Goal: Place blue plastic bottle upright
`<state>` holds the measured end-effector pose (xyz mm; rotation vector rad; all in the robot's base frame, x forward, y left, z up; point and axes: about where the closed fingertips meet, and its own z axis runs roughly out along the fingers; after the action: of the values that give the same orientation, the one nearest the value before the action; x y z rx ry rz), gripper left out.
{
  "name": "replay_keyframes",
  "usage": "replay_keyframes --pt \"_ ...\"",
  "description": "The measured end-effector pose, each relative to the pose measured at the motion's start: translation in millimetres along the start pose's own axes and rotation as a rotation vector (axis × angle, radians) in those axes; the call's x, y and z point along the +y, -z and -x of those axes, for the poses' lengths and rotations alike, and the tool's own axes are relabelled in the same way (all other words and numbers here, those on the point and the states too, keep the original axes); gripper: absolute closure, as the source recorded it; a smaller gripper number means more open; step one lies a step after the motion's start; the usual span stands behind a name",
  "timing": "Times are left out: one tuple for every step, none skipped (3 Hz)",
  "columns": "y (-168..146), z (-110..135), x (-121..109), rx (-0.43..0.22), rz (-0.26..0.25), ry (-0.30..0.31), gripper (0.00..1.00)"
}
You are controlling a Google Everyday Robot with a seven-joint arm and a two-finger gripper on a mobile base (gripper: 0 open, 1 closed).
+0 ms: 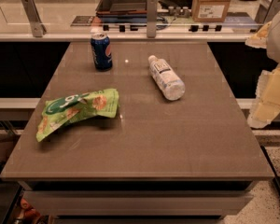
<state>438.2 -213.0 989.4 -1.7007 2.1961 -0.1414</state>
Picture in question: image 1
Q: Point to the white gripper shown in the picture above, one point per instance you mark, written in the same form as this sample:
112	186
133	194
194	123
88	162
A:
267	105

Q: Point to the clear plastic water bottle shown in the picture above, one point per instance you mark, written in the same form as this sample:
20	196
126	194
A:
170	84

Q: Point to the cardboard box with label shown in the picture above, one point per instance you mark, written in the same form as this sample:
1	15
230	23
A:
209	10

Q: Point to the blue Pepsi soda can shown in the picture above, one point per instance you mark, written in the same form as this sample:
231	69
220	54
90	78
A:
101	51

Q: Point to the green snack bag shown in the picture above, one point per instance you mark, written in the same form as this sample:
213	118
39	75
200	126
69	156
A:
75	108

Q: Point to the orange object under table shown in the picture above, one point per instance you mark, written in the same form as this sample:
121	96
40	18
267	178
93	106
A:
26	214

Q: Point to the right metal glass bracket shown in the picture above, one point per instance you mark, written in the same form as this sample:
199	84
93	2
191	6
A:
267	10

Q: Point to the metal glass bracket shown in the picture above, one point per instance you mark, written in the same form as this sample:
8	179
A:
267	10
151	18
37	26

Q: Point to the middle metal glass bracket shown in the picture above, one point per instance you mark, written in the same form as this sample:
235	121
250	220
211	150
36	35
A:
151	18

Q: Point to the left metal glass bracket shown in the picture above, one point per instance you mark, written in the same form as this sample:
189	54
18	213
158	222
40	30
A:
37	26

